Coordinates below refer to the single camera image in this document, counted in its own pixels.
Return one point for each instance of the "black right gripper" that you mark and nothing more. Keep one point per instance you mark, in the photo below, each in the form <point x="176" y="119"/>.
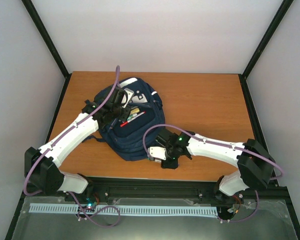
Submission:
<point x="172" y="164"/>

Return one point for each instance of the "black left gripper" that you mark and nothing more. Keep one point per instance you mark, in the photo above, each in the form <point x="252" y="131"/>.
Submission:
<point x="124" y="116"/>

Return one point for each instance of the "green label glue stick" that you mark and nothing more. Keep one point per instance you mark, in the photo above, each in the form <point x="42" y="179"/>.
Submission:
<point x="132" y="115"/>

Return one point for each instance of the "red capped marker pen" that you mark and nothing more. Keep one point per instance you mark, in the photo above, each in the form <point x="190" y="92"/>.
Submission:
<point x="130" y="119"/>

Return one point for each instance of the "yellow highlighter pen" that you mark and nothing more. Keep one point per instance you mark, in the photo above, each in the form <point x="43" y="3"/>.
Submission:
<point x="135" y="110"/>

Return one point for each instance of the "green capped marker pen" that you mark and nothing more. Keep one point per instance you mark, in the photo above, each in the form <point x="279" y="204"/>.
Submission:
<point x="153" y="160"/>

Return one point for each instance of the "navy blue student backpack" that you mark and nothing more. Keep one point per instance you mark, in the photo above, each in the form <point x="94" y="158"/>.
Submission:
<point x="127" y="141"/>

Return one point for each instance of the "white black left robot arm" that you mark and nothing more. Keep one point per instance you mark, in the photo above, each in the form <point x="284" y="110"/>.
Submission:
<point x="41" y="166"/>

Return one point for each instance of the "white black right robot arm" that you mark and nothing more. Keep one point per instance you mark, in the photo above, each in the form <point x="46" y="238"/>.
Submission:
<point x="254" y="165"/>

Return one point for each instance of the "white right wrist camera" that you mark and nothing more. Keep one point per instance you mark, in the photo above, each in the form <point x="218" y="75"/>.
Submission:
<point x="157" y="152"/>

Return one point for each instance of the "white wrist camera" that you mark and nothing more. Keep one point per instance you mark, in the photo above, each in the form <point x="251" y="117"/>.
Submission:
<point x="157" y="152"/>
<point x="128" y="95"/>

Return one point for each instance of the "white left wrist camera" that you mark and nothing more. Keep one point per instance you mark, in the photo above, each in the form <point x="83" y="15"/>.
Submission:
<point x="128" y="95"/>

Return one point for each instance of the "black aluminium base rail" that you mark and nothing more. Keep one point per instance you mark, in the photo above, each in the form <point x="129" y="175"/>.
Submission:
<point x="108" y="189"/>

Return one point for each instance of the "light blue slotted cable duct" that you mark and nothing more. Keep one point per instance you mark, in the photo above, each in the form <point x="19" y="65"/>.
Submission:
<point x="127" y="210"/>

